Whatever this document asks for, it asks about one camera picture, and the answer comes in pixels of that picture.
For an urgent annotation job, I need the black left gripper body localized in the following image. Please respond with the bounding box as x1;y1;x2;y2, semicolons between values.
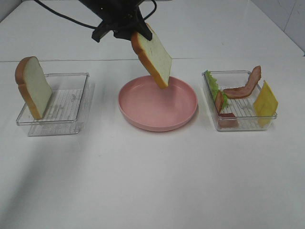
81;0;144;40

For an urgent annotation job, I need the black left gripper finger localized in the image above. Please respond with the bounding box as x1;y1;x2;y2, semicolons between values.
134;20;153;40
91;22;112;42

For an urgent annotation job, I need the bread slice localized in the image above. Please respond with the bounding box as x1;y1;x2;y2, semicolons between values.
15;56;52;119
131;24;172;89

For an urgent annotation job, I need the green lettuce leaf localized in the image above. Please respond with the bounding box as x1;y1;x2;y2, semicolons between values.
204;71;229;111

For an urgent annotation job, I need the long bacon strip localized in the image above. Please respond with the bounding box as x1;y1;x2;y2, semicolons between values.
224;65;261;99

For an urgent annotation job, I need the yellow cheese slice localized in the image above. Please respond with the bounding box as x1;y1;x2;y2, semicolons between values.
253;80;278;127

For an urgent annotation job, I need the pink round plate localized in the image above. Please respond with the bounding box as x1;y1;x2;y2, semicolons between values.
118;76;198;132

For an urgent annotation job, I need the clear bread container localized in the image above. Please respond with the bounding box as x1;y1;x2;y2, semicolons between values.
16;73;94;136

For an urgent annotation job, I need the clear ingredients container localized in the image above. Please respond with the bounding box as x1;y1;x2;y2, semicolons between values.
202;70;277;131

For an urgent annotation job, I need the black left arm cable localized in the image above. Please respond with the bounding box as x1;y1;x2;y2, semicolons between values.
33;0;158;31

